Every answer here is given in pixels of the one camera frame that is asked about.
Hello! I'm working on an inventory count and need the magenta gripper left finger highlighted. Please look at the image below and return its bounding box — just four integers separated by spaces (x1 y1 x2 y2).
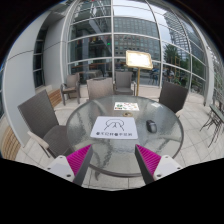
46 144 94 187

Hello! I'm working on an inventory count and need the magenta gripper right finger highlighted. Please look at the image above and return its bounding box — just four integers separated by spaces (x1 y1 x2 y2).
134 143 183 185

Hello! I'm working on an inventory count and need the black computer mouse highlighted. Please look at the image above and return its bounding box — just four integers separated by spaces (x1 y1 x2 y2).
146 120 157 133

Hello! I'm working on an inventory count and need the white printed paper mat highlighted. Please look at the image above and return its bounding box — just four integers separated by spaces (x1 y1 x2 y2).
90 116 138 140

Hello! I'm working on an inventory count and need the round glass table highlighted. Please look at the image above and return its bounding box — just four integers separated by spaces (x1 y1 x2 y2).
67 95 184 177

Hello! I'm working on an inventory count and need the colourful menu card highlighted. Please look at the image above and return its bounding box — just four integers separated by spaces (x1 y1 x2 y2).
114 102 139 111

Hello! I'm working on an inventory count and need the dark wicker chair right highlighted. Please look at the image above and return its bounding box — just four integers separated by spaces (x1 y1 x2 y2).
159 81 188 117

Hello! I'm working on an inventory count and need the grey wicker chair far left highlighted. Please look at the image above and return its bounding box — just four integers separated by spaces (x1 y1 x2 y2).
60 73 80 105

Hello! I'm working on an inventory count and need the grey wicker chair far centre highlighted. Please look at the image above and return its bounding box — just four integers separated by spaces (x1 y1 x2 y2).
115 72 135 95

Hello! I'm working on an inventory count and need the metal chair far right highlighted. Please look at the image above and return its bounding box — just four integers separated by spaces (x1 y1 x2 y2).
202 104 224 143

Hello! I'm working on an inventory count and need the gold menu stand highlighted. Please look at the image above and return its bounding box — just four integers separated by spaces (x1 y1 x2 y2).
125 49 154 97

